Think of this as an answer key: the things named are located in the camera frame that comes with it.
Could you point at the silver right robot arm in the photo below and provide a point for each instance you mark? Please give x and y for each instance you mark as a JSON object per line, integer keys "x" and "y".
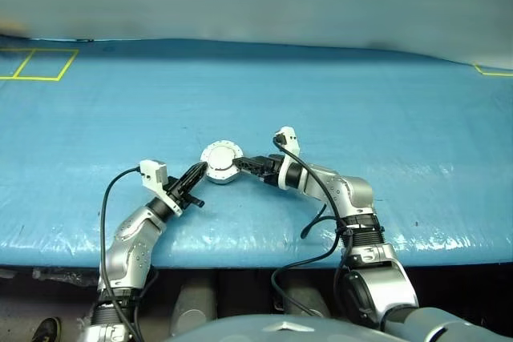
{"x": 352, "y": 194}

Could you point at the grey rounded block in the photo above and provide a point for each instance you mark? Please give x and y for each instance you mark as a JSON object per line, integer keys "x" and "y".
{"x": 194, "y": 302}
{"x": 304, "y": 294}

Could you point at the black and yellow shoe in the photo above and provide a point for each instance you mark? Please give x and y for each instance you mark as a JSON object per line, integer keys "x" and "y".
{"x": 46, "y": 330}

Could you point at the silver motor housing copper windings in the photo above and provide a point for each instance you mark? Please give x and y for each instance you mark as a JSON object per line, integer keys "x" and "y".
{"x": 222, "y": 179}

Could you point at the silver robot torso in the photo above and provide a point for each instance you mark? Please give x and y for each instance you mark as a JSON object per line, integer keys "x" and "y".
{"x": 280, "y": 330}

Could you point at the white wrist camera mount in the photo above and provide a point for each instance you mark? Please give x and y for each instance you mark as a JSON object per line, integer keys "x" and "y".
{"x": 154, "y": 171}
{"x": 289, "y": 138}

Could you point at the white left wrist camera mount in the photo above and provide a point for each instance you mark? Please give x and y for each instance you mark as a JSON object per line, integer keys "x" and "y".
{"x": 154, "y": 171}

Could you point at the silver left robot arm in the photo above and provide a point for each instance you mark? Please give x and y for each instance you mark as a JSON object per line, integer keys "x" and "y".
{"x": 128, "y": 246}

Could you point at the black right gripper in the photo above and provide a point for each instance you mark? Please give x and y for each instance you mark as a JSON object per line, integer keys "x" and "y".
{"x": 270, "y": 167}

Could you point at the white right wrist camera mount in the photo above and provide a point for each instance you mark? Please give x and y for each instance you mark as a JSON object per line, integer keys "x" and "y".
{"x": 289, "y": 138}

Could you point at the silver motor cover circuit board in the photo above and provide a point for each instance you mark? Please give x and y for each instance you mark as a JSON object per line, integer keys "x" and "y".
{"x": 220, "y": 156}

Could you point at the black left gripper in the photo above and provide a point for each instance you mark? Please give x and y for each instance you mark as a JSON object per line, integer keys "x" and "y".
{"x": 178, "y": 194}

